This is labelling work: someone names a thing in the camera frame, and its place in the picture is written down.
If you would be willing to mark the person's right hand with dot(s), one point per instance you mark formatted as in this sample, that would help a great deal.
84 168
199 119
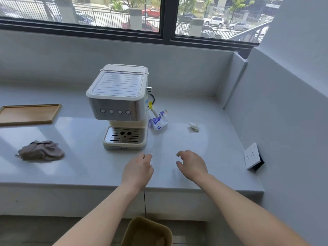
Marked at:
194 167

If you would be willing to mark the person's left hand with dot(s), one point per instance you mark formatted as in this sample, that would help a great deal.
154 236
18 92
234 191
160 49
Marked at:
137 174

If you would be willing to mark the small white tissue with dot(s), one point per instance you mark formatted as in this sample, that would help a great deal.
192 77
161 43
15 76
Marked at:
194 126

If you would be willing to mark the olive green waste bin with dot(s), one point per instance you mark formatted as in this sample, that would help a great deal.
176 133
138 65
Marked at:
133 228

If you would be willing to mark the blue white plastic wrapper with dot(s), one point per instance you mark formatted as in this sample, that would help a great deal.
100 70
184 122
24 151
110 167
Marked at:
159 121

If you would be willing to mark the white and steel coffee machine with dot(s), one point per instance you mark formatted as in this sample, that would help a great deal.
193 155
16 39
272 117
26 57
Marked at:
118 84

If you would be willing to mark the grey-brown cleaning cloth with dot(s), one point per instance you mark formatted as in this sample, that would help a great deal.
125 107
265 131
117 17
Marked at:
41 151

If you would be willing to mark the person's left forearm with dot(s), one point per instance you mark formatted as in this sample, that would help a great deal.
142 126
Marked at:
102 220

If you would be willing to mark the person's right forearm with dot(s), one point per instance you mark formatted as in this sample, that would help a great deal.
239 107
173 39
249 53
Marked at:
243 215

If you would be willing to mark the wooden tray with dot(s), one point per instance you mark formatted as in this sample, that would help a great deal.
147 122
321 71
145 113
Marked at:
28 114

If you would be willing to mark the dark grey car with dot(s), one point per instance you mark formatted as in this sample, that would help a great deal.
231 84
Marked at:
207 31

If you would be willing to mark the large red car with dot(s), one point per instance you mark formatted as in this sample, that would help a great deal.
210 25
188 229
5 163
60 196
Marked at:
151 27

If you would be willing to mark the grey stair railing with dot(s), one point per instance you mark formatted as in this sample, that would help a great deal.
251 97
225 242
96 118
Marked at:
253 29

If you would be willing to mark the black fence with stone pillars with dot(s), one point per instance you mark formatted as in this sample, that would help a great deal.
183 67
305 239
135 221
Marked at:
135 19

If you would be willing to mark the small red car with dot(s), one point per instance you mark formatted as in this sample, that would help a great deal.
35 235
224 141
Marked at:
153 12

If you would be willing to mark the silver car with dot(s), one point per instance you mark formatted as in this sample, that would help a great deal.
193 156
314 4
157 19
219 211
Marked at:
84 17

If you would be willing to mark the white wall socket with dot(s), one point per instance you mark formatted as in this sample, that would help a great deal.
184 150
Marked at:
251 156

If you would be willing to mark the black window frame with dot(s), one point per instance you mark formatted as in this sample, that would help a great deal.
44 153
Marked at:
167 17

